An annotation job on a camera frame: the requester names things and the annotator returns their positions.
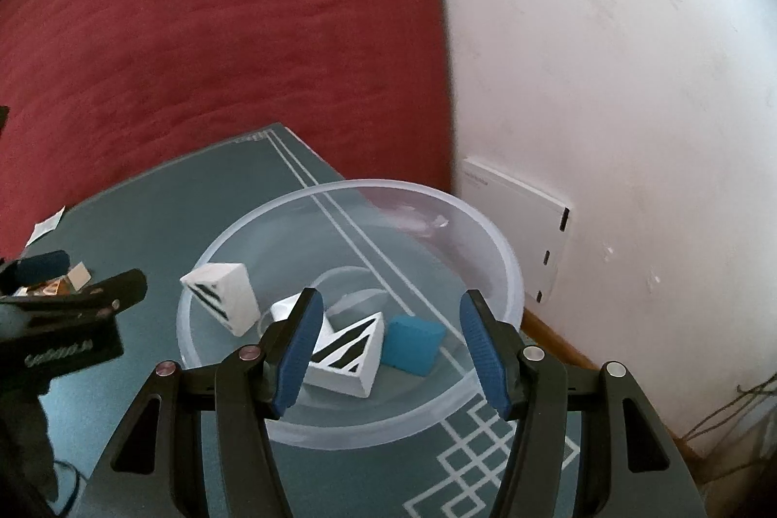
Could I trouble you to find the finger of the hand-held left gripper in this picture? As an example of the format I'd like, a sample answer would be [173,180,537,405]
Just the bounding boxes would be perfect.
[0,250,71,294]
[0,268,148,325]

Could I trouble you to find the white striped wedge block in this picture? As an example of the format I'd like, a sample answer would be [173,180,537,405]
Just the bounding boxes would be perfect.
[270,295,388,399]
[180,263,261,337]

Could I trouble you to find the green table mat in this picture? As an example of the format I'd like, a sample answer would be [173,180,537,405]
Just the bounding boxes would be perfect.
[0,122,608,518]

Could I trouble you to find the red quilted blanket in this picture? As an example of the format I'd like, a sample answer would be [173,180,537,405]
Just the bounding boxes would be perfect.
[0,0,456,261]

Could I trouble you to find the black cable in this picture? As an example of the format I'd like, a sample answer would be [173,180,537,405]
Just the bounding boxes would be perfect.
[51,460,92,518]

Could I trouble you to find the blue block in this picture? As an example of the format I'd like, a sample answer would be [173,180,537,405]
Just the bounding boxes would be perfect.
[384,315,447,376]

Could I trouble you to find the thin brown wire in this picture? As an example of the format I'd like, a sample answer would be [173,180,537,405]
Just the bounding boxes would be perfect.
[683,378,777,440]

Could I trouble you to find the clear plastic bowl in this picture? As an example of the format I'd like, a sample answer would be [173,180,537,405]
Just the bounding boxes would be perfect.
[176,179,524,449]

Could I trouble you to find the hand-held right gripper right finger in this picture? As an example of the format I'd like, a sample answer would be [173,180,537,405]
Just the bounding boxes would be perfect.
[459,288,708,518]

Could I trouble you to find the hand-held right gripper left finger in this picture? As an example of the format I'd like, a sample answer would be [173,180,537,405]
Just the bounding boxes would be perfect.
[85,287,325,518]

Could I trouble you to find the wooden baseboard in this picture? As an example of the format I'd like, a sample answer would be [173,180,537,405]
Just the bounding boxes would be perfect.
[523,307,708,461]

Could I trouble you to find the white flat board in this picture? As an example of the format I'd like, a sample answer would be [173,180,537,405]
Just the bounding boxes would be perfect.
[462,157,574,306]

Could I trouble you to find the white paper sheet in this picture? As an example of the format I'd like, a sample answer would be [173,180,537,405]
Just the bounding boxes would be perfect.
[27,206,67,246]

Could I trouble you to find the orange striped wedge block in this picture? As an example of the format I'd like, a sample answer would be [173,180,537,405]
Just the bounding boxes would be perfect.
[15,278,70,299]

